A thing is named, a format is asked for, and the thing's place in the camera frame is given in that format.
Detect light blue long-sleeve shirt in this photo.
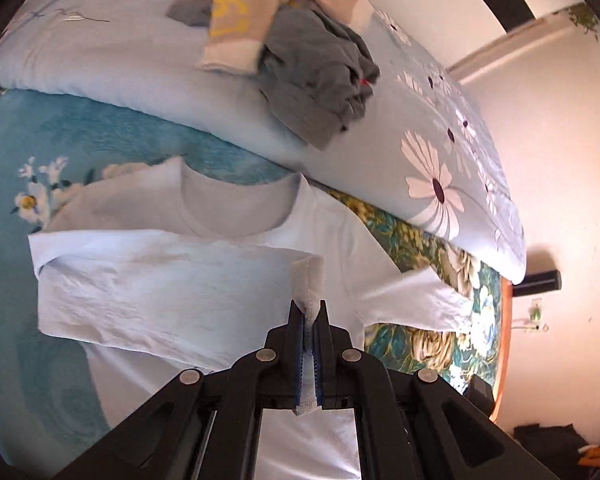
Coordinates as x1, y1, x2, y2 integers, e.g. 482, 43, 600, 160
28, 155, 477, 480

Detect teal floral bed sheet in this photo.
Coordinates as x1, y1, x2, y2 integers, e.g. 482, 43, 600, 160
0, 88, 285, 478

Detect grey sweatshirt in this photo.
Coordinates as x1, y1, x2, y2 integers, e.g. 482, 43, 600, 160
165, 0, 382, 152

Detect light blue floral quilt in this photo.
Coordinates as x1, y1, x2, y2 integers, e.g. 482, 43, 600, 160
0, 0, 527, 283

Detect beige knit sweater yellow letters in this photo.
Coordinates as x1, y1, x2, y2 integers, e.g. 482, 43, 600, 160
197, 0, 374, 75

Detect green hanging plant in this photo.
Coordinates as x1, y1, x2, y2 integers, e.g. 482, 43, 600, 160
566, 3, 600, 40

